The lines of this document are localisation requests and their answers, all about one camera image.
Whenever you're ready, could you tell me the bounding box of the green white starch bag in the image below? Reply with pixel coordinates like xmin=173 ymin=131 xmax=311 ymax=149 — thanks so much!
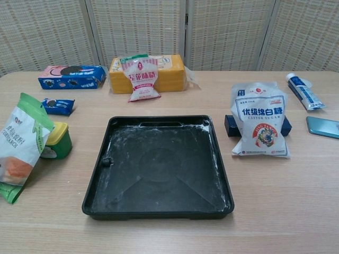
xmin=0 ymin=92 xmax=56 ymax=205

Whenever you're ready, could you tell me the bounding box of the black square plastic tray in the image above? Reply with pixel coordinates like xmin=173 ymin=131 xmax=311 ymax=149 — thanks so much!
xmin=81 ymin=114 xmax=235 ymax=221

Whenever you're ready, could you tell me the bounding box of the pink white seasoning bag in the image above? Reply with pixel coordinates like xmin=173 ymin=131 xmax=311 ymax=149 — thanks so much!
xmin=118 ymin=53 xmax=162 ymax=103

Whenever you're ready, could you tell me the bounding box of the white castor sugar bag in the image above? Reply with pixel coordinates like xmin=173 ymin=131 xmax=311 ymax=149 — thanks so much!
xmin=229 ymin=81 xmax=291 ymax=159

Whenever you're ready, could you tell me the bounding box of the dark blue small box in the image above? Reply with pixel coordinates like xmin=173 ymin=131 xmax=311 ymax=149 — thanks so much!
xmin=224 ymin=114 xmax=293 ymax=138

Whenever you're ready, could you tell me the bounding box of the woven folding screen panel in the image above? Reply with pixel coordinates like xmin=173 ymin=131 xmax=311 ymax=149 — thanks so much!
xmin=84 ymin=0 xmax=189 ymax=72
xmin=0 ymin=0 xmax=100 ymax=77
xmin=255 ymin=0 xmax=339 ymax=72
xmin=184 ymin=0 xmax=280 ymax=71

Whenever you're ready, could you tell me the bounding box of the green container with yellow lid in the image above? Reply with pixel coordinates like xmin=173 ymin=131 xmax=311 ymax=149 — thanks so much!
xmin=39 ymin=121 xmax=73 ymax=160

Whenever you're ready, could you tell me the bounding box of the blue pink cookie box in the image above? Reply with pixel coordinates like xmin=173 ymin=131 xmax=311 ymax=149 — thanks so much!
xmin=38 ymin=65 xmax=107 ymax=90

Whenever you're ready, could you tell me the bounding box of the small blue cookie packet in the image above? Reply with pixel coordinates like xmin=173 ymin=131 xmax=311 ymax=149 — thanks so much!
xmin=41 ymin=98 xmax=76 ymax=116

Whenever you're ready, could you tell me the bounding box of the blue white toothpaste tube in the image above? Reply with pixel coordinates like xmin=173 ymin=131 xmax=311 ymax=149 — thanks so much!
xmin=285 ymin=72 xmax=327 ymax=111

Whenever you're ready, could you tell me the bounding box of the light blue smartphone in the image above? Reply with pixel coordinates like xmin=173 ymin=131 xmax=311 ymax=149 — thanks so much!
xmin=306 ymin=115 xmax=339 ymax=140

